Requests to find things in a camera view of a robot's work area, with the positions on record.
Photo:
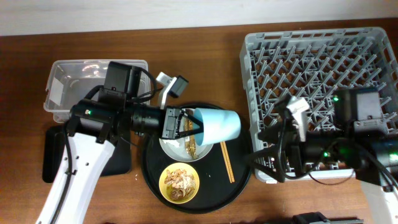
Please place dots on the grey dishwasher rack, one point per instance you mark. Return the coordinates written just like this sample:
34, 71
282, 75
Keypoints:
312, 64

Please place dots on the clear plastic storage bin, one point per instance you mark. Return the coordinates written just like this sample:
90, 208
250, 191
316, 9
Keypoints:
70, 81

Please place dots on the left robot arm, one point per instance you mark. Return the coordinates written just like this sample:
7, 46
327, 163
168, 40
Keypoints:
106, 115

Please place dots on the grey round plate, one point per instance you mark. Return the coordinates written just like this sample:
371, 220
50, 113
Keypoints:
180, 154

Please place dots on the white tissue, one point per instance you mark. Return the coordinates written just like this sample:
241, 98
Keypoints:
171, 143

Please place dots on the food scraps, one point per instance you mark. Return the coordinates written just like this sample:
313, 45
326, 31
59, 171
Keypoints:
180, 183

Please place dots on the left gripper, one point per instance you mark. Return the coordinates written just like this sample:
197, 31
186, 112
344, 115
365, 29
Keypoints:
171, 121

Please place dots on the yellow bowl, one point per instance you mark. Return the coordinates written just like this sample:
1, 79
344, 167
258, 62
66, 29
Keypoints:
163, 188

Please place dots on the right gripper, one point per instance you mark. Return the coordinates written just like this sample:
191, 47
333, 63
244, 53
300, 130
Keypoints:
273, 150

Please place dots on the blue paper cup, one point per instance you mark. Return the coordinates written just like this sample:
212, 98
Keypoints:
218, 125

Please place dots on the round black serving tray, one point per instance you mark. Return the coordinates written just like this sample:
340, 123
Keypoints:
215, 190

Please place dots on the black rectangular tray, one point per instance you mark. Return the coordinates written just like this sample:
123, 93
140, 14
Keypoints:
119, 163

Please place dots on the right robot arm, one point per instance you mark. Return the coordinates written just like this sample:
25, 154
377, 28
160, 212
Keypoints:
361, 141

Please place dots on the wooden chopstick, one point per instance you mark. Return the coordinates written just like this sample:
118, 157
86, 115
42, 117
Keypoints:
230, 168
223, 150

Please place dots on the brown gold snack wrapper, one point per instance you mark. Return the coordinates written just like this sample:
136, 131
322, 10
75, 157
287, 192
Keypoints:
190, 144

